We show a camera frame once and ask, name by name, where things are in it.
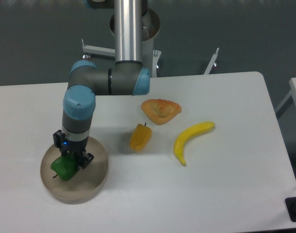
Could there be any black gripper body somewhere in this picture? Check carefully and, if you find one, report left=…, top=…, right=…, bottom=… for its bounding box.
left=60, top=138, right=87, bottom=157

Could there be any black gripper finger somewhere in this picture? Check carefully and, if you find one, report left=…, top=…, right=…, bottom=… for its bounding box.
left=76, top=151, right=94, bottom=169
left=53, top=130, right=63, bottom=149

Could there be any green bell pepper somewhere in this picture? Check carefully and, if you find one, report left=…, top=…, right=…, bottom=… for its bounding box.
left=51, top=153, right=78, bottom=182

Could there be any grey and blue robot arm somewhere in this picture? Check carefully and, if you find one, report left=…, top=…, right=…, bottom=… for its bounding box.
left=53, top=0, right=150, bottom=169

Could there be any beige round plate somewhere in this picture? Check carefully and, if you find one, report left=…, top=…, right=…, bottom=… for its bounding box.
left=40, top=136, right=109, bottom=204

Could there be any yellow bell pepper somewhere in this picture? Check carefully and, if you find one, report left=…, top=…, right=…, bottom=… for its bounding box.
left=129, top=123, right=152, bottom=152

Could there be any orange triangular pastry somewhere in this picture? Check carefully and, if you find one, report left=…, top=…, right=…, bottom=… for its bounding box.
left=141, top=99, right=182, bottom=125

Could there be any yellow banana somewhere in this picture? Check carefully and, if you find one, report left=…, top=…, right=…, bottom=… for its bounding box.
left=173, top=121, right=215, bottom=166

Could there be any white side table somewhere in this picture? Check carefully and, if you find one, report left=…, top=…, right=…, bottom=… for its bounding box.
left=275, top=78, right=296, bottom=119

